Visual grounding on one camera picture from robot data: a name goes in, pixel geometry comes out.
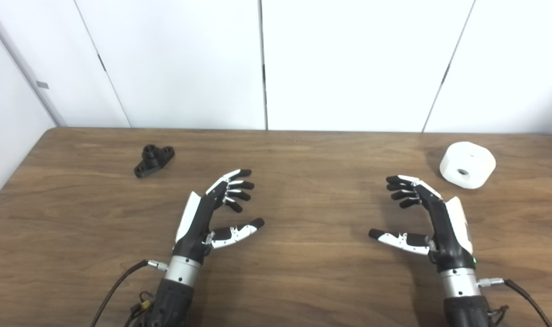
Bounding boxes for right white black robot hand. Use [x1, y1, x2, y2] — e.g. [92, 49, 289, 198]
[368, 175, 477, 273]

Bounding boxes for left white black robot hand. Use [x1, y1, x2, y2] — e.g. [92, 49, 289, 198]
[172, 169, 265, 265]

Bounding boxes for round white plastic piece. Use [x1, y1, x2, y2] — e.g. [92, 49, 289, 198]
[439, 141, 497, 190]

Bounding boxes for black flanged holder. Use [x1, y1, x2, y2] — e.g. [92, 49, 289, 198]
[133, 144, 176, 178]

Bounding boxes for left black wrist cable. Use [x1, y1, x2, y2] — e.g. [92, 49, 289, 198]
[91, 259, 170, 327]

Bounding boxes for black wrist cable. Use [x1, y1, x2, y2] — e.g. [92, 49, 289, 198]
[478, 277, 552, 327]
[91, 259, 170, 327]

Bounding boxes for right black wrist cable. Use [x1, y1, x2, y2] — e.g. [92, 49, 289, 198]
[478, 277, 552, 327]

